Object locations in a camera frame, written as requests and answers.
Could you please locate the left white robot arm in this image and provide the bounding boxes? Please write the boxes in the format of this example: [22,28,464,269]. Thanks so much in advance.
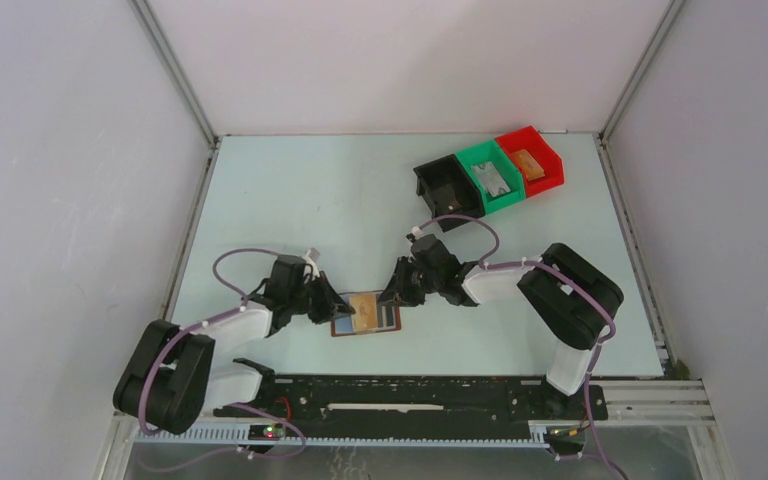
[112,250,355,435]

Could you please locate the silver card in green bin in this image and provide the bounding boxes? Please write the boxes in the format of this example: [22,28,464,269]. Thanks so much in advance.
[471,161,510,198]

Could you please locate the black plastic bin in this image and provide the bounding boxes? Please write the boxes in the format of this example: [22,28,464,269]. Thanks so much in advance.
[413,154,486,219]

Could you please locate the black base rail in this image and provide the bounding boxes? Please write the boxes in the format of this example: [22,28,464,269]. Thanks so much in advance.
[251,375,609,439]

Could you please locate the green plastic bin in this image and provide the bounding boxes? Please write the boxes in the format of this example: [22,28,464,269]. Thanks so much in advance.
[455,140,525,215]

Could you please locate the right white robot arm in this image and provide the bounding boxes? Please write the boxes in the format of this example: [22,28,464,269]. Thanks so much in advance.
[377,235,624,418]

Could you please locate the dark card in black bin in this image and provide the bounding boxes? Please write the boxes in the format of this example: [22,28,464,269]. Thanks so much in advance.
[433,184,464,215]

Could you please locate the gold VIP credit card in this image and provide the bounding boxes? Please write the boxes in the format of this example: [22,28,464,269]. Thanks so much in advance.
[349,293,379,332]

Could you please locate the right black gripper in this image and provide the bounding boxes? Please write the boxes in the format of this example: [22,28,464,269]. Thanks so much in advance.
[378,255,443,307]

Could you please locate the white cable duct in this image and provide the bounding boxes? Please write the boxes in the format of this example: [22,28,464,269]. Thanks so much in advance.
[135,423,561,448]

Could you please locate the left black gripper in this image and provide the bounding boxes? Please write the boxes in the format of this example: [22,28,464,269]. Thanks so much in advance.
[288,271,353,325]

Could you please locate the brown leather card holder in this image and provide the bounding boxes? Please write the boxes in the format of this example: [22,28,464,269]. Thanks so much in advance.
[330,291,402,338]

